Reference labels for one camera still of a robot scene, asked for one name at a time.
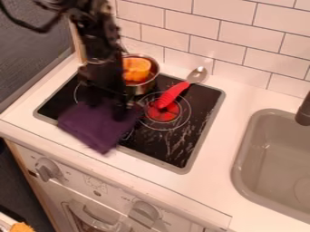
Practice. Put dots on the toy sink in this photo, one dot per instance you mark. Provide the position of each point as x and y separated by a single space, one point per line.
274 169

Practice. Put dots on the toy stove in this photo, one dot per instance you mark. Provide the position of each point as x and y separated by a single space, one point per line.
173 136

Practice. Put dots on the purple cloth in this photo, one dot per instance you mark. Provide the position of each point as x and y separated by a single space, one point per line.
95 130

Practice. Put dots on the silver pot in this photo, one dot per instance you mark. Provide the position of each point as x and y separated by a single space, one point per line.
142 86

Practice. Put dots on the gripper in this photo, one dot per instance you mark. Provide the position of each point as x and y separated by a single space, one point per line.
103 74

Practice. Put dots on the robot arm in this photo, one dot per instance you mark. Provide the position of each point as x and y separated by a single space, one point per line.
97 33

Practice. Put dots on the orange toy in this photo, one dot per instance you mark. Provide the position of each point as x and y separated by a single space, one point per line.
136 69

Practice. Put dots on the tap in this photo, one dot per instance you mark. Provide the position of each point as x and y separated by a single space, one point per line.
303 113

